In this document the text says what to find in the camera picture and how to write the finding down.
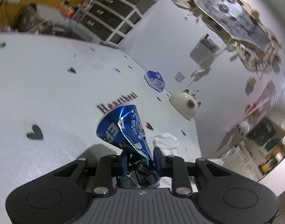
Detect crushed blue can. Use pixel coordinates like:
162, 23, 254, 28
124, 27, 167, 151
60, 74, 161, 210
96, 104, 160, 189

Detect white kitchen cabinets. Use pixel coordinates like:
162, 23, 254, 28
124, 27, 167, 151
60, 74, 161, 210
219, 143, 263, 182

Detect white crumpled plastic bag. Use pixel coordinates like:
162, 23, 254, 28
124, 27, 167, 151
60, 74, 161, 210
153, 133, 179, 156

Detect white cat-shaped ceramic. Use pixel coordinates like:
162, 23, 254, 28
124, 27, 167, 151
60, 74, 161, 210
169, 88, 201, 121

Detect blue white tissue pack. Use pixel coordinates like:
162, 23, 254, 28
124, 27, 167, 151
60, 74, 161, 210
144, 70, 165, 93

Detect grey box beside table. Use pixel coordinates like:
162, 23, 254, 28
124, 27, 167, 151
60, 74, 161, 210
13, 3, 68, 34

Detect water bottle red label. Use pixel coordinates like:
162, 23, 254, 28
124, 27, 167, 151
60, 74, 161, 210
72, 0, 95, 20

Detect white drawer cabinet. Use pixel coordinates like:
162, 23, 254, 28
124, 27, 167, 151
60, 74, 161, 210
75, 0, 143, 48

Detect white plush wall toy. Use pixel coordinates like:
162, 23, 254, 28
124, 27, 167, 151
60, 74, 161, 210
236, 120, 250, 136

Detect wall pocket organizer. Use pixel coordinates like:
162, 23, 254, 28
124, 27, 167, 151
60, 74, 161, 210
190, 34, 220, 65

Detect photo collage wall board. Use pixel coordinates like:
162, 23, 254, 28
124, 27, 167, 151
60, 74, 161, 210
172, 0, 282, 73

